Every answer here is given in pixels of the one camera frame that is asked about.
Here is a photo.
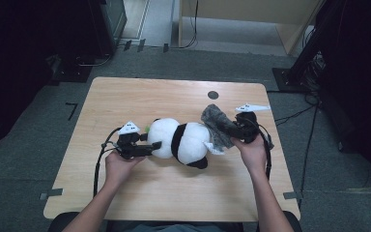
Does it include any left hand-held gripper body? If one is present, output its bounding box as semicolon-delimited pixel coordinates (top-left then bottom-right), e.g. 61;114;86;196
115;120;150;160

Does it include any person's left hand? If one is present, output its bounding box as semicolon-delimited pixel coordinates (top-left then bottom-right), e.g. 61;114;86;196
103;149;147;189

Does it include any dark cabinet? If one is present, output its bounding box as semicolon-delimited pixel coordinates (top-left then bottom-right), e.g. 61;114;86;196
90;0;128;58

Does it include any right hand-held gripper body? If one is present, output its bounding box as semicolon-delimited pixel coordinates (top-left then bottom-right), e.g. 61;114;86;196
231;102;271;145

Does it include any black floor base plate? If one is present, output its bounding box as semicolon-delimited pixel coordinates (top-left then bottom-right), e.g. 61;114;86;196
49;54;93;84

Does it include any black hanging cable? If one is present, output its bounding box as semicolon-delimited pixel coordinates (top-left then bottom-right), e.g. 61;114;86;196
170;0;199;50

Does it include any person's grey-blue clothing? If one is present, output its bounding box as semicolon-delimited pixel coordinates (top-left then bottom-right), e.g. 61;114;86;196
104;220;244;232

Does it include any looped black floor cable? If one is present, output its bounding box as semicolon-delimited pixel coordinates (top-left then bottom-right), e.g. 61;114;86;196
75;52;112;68

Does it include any grey knitted cloth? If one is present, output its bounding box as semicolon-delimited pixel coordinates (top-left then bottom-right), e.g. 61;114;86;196
200;103;240;154

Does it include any black metal stand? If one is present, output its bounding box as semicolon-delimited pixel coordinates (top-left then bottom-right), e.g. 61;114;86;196
271;0;347;93

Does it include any short black floor cable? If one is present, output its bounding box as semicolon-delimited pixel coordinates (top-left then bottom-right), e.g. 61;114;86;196
273;104;318;127

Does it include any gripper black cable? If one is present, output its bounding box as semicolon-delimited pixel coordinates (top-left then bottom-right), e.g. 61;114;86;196
92;126;124;198
254;123;275;182

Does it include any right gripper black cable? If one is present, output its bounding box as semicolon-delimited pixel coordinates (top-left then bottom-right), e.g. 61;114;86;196
254;123;275;182

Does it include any long black floor cable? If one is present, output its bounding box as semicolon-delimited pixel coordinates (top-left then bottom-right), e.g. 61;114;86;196
298;105;320;209

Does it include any grey tape strip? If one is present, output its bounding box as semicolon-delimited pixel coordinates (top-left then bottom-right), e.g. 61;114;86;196
39;188;64;201
283;190;303;200

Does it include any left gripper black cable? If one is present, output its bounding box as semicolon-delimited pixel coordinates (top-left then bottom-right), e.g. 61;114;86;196
92;126;124;198

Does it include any person's right hand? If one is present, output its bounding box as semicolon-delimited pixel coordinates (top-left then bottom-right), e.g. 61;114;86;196
229;133;269;172

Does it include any panda plush toy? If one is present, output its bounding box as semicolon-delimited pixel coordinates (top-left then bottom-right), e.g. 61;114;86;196
144;117;226;170

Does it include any wooden cabinet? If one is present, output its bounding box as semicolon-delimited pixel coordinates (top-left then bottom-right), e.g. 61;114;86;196
177;0;323;56

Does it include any dark curtain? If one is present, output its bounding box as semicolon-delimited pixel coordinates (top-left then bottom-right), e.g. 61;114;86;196
0;0;95;153
315;0;371;191

